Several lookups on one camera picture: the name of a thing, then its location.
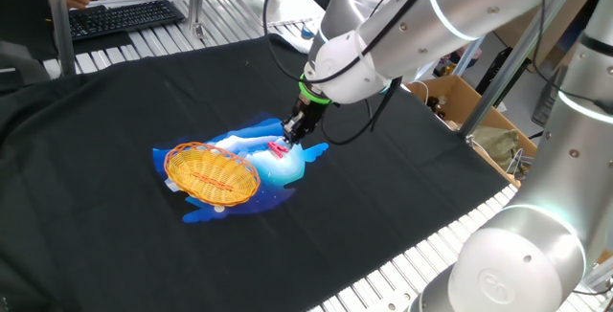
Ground aluminium frame post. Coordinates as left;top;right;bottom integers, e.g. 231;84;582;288
457;0;576;141
41;0;77;78
185;0;208;40

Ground orange wicker oval basket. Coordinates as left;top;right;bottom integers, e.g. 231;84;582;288
163;141;262;208

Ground black flat device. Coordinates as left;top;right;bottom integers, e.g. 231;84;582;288
475;47;516;97

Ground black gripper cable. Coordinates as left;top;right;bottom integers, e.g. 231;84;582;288
319;77;403;147

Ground green flange ring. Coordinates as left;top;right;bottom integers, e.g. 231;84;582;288
297;75;332;106

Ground black t-shirt with blue print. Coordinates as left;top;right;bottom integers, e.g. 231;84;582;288
0;33;511;312

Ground pink plastic clothespin clamp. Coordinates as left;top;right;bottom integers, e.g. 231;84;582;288
266;140;290;160

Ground black strap band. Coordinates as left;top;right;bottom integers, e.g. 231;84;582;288
578;33;613;58

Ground olive cloth bag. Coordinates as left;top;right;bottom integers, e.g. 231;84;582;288
471;124;521;172

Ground dark small bottle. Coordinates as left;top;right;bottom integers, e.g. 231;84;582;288
424;95;447;121

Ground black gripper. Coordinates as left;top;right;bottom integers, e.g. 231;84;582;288
281;94;329;147

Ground black camera cable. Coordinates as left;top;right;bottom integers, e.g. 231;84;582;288
261;0;432;86

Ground brown cardboard box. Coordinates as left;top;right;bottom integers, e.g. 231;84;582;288
404;75;540;189

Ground black computer keyboard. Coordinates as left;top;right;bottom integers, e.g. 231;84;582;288
66;0;187;41

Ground white metal shelf rack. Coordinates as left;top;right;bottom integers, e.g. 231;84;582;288
449;36;485;78

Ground grey computer tower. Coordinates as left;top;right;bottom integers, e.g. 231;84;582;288
531;65;571;127

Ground black cable with plug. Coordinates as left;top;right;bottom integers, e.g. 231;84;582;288
531;0;613;117

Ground pink box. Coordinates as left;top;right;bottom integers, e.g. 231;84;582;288
457;46;483;64

